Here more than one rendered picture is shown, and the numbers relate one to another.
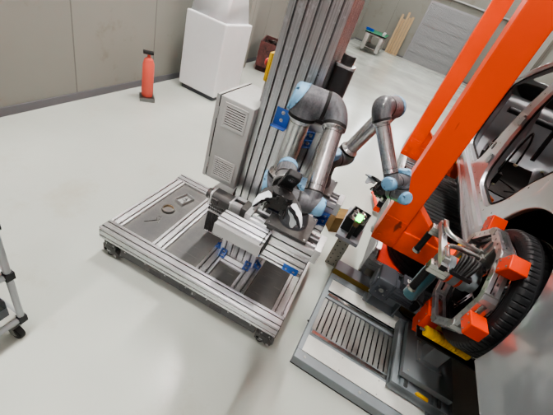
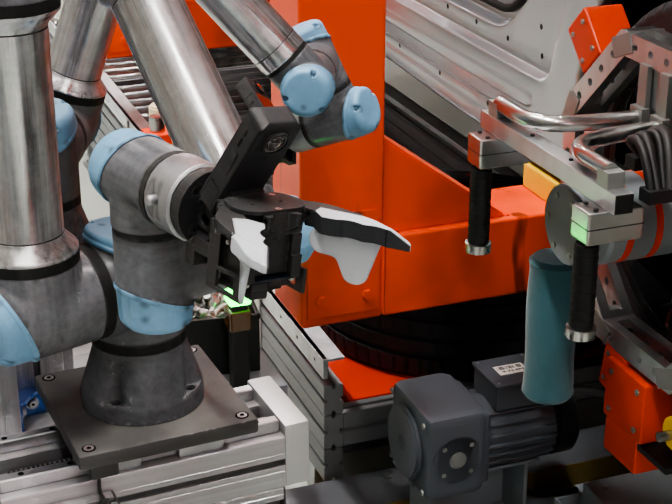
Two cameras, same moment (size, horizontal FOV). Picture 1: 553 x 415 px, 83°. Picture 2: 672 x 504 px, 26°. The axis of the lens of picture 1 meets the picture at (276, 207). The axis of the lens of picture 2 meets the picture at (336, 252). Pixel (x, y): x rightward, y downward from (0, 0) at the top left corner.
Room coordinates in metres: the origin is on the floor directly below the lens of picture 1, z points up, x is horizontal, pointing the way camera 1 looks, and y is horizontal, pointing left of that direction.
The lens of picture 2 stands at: (-0.18, 0.60, 1.70)
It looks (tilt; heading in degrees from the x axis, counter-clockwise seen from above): 23 degrees down; 326
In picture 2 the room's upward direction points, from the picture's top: straight up
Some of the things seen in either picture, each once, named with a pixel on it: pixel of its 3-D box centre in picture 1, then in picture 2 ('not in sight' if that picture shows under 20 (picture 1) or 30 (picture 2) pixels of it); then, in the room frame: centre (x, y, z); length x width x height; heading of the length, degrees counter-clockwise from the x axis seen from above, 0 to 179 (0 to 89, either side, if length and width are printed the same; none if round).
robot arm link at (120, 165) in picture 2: (285, 172); (146, 179); (1.00, 0.01, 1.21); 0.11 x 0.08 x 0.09; 4
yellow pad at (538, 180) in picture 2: not in sight; (571, 181); (1.77, -1.29, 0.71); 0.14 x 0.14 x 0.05; 77
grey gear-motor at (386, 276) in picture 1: (397, 297); (501, 451); (1.63, -1.02, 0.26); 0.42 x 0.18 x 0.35; 77
